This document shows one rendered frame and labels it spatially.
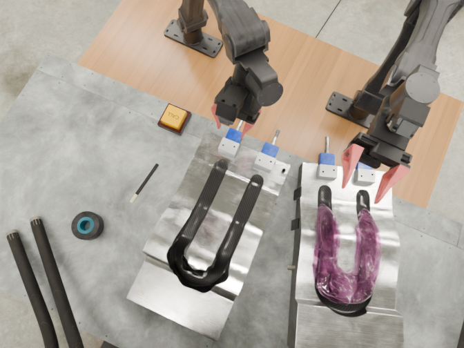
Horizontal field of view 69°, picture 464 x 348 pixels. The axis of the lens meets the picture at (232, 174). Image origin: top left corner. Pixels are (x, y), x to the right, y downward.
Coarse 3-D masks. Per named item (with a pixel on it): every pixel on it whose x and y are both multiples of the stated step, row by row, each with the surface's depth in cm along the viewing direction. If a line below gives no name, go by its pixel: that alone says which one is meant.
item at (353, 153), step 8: (352, 144) 60; (344, 152) 65; (352, 152) 60; (360, 152) 60; (368, 152) 64; (344, 160) 65; (352, 160) 60; (360, 160) 65; (368, 160) 64; (376, 160) 64; (344, 168) 64; (352, 168) 60; (344, 176) 63; (344, 184) 61
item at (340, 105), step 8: (336, 96) 109; (344, 96) 109; (328, 104) 108; (336, 104) 108; (344, 104) 109; (352, 104) 105; (336, 112) 108; (344, 112) 108; (352, 112) 105; (360, 112) 102; (352, 120) 107; (360, 120) 106; (368, 120) 107; (368, 128) 107
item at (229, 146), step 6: (240, 120) 97; (240, 126) 97; (228, 132) 95; (234, 132) 95; (240, 132) 95; (222, 138) 94; (228, 138) 95; (234, 138) 95; (240, 138) 95; (222, 144) 93; (228, 144) 93; (234, 144) 93; (222, 150) 93; (228, 150) 93; (234, 150) 93; (234, 156) 94
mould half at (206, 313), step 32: (192, 160) 95; (192, 192) 93; (224, 192) 93; (160, 224) 86; (224, 224) 90; (256, 224) 91; (160, 256) 84; (192, 256) 83; (160, 288) 89; (224, 288) 82; (192, 320) 87; (224, 320) 87
